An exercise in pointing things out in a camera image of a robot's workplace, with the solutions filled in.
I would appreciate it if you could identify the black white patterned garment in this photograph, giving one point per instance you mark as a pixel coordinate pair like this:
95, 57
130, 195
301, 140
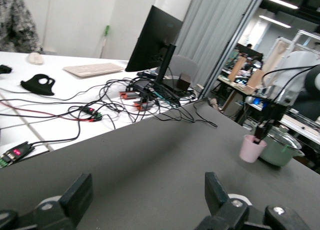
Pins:
15, 19

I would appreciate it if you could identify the pale green electric pot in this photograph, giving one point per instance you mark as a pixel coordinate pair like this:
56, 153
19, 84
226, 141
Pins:
275, 154

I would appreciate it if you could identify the black computer monitor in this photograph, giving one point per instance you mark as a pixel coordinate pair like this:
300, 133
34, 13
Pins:
155, 39

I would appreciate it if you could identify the cream lumpy object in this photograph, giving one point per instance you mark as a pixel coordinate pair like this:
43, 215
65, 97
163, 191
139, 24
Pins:
35, 58

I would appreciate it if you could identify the black face mask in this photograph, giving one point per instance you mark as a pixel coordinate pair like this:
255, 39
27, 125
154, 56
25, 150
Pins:
30, 86

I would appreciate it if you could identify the ceiling light strip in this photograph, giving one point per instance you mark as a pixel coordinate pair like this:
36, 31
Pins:
280, 2
275, 21

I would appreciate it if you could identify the grey office chair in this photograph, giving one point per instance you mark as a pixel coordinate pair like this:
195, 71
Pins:
182, 64

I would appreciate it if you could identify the pink plastic cup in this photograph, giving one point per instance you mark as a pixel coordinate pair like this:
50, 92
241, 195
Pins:
251, 151

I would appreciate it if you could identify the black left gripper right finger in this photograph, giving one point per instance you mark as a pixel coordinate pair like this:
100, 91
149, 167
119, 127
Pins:
217, 197

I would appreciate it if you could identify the orange black device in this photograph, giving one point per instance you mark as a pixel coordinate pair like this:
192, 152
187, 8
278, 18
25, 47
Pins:
143, 106
127, 96

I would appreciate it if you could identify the dark grey table mat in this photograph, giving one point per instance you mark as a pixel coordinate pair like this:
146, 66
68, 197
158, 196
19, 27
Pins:
150, 165

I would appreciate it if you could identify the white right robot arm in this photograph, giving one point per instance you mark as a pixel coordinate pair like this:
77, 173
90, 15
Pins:
302, 64

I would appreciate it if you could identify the black module red display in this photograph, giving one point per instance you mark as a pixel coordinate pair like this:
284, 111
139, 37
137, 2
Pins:
17, 152

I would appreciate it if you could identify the white desk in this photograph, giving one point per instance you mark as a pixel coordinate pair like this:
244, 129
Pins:
50, 129

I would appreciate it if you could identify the beige keyboard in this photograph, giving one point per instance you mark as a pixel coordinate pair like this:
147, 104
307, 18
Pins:
92, 70

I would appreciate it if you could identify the small black object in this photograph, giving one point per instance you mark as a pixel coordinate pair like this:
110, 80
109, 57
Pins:
5, 69

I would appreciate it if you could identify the small green terminal module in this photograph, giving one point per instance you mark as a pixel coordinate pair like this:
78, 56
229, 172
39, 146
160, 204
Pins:
91, 111

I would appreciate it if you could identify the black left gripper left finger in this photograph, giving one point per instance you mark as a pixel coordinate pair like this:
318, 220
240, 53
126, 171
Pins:
75, 197

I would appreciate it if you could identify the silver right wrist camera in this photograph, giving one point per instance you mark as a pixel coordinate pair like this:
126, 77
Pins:
250, 99

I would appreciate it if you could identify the dark brown box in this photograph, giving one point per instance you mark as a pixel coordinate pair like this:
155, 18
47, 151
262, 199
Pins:
185, 83

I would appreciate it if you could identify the white metal rack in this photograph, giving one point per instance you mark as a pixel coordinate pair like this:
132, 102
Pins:
300, 35

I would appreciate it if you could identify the grey curtain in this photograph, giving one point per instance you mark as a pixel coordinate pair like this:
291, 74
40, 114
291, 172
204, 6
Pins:
212, 27

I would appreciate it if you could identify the wooden board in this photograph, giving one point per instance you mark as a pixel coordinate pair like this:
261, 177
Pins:
237, 68
255, 81

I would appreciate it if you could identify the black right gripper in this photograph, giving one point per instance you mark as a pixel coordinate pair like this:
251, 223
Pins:
275, 111

